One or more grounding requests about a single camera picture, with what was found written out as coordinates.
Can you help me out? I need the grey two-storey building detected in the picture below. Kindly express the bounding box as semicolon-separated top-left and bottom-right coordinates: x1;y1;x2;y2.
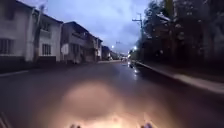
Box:
60;20;104;64

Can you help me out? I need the white two-storey building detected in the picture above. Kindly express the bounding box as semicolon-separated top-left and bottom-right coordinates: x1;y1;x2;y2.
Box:
0;0;36;70

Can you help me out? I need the grey asphalt road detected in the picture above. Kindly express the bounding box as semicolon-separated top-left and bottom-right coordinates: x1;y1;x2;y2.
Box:
0;59;224;128

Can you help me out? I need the utility pole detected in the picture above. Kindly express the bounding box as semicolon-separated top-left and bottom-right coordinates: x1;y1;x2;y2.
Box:
131;13;145;61

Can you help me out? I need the pale concrete pavement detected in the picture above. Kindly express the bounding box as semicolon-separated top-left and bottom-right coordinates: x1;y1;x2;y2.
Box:
134;60;224;95

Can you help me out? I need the white building with balcony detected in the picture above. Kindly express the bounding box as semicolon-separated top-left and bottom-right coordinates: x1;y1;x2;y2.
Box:
32;9;64;64

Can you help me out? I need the pale sign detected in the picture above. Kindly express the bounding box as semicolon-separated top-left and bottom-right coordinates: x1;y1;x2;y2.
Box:
60;43;70;56

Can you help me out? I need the row of distant buildings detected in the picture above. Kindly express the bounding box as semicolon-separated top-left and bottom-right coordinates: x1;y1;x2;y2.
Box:
100;45;123;62

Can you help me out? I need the row of dark trees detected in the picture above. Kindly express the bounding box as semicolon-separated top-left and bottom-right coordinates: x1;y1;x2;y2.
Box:
134;0;224;76

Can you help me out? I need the dark pavement strip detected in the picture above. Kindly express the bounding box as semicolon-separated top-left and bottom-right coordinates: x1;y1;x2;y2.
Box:
0;61;98;79

